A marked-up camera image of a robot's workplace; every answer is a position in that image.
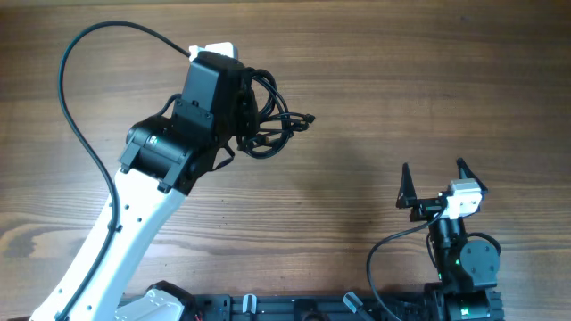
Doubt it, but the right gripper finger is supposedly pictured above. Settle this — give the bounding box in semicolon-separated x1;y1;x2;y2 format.
456;158;488;194
395;163;418;209

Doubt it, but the thick black USB cable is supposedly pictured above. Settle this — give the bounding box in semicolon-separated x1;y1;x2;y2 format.
236;67;295;161

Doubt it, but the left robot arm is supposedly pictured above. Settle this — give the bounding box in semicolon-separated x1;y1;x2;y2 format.
31;43;259;320

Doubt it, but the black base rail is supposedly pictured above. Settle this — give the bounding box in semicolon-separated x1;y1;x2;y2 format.
120;292;505;321

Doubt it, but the left camera cable black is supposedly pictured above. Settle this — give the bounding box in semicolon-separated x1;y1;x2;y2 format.
53;20;193;321

